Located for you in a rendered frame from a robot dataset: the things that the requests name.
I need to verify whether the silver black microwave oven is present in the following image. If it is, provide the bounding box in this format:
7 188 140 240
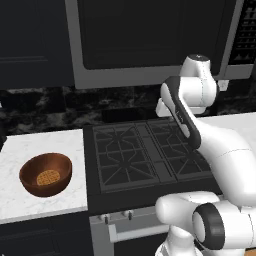
64 0 256 90

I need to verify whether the silver oven door handle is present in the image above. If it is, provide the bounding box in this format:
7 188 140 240
107 222 171 244

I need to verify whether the dark glass microwave door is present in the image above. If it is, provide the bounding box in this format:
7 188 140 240
64 0 242 90

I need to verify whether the dark base cupboard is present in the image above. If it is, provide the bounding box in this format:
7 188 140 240
0 211 95 256

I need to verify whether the silver oven door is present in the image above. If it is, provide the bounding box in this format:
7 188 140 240
89 213 172 256

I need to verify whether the golden round waffle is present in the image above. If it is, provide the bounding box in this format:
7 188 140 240
36 169 61 187

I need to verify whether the dark wall cupboard door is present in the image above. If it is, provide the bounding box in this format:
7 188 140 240
0 0 75 90

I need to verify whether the brown wooden bowl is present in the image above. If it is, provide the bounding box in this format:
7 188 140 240
18 152 73 198

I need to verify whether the black gas hob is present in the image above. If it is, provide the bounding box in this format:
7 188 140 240
82 108 223 216

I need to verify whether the small white wall outlet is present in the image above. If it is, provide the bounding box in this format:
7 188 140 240
218 79 230 92

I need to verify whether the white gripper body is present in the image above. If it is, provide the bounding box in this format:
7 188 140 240
155 97 175 118

